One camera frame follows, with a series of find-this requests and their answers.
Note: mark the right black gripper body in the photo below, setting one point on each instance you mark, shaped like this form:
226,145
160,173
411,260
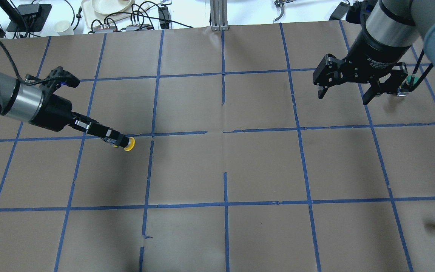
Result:
373,53

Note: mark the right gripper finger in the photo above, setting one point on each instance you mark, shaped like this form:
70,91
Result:
323,87
372,92

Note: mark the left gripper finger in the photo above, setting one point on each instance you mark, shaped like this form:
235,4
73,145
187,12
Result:
102,131

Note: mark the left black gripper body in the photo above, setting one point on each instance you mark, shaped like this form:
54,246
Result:
52,112

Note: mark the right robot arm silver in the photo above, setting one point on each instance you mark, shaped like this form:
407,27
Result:
388,30

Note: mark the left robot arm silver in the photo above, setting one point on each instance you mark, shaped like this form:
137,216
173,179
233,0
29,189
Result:
34,101

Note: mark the black power adapter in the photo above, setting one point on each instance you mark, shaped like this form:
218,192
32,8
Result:
340,10

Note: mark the white paper cup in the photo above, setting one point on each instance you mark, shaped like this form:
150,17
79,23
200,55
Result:
63,28

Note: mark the beige tray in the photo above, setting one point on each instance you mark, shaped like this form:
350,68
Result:
137,14

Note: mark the beige plate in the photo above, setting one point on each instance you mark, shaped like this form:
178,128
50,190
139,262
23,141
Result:
110,6

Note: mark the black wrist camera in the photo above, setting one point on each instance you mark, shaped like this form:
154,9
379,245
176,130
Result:
56,78

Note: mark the black camera stand base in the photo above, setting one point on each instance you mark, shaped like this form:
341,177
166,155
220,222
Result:
28,18

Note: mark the aluminium frame post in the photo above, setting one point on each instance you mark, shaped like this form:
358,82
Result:
219,15

